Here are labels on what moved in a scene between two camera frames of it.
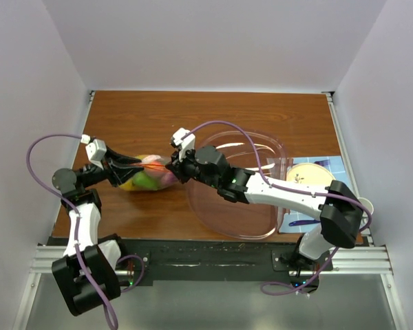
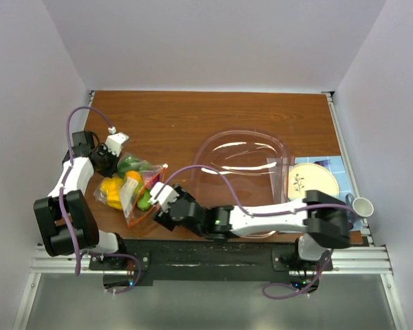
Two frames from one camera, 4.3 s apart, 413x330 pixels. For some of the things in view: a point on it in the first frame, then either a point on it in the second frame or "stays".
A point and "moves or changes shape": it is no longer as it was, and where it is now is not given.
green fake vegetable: (142, 180) to (127, 163)
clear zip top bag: (154, 175) moves or changes shape
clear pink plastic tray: (263, 155) stays
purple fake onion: (168, 179) to (152, 177)
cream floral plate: (309, 173) stays
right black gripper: (177, 167) to (165, 219)
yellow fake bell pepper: (129, 185) to (113, 186)
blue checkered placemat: (341, 177) stays
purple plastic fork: (327, 162) stays
